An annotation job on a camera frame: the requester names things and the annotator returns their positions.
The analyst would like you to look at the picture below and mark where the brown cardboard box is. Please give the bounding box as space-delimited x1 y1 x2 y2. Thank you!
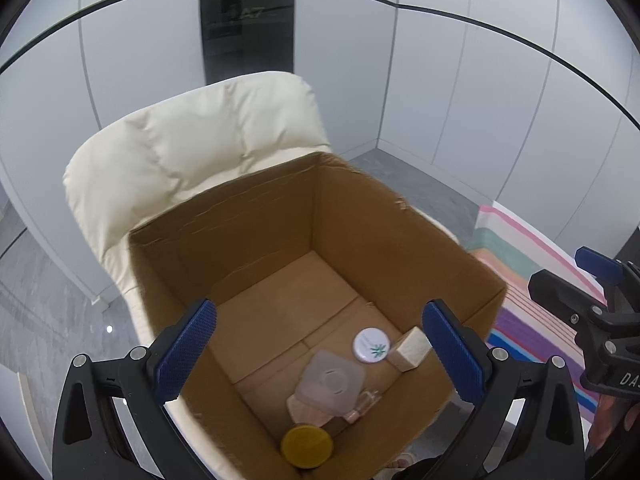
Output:
129 153 506 479

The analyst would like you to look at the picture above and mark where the right hand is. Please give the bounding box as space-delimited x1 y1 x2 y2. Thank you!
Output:
586 393 639 457

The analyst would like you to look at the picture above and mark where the clear plastic square container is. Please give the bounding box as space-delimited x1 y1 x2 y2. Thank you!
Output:
294 350 366 416

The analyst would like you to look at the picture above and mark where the gold red tin can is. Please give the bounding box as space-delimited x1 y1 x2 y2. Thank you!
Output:
280 425 334 469

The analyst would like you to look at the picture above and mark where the small clear pink bottle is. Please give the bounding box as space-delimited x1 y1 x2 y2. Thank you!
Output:
343 390 381 425

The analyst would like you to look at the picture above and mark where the white round green-logo lid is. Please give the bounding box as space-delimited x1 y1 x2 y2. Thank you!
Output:
352 327 390 364

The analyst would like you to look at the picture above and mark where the pink powder puff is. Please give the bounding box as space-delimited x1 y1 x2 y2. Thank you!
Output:
285 394 333 427

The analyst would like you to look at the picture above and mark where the black wall cabinet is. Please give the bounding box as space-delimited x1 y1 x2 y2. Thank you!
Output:
200 0 295 84

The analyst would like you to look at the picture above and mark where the cream cube box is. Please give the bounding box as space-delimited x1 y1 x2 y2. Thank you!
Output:
386 326 432 373

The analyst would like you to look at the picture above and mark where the cream padded armchair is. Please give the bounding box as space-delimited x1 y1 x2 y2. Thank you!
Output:
63 72 331 479

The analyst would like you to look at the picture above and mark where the striped colourful cloth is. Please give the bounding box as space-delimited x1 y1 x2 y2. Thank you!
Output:
462 201 609 416

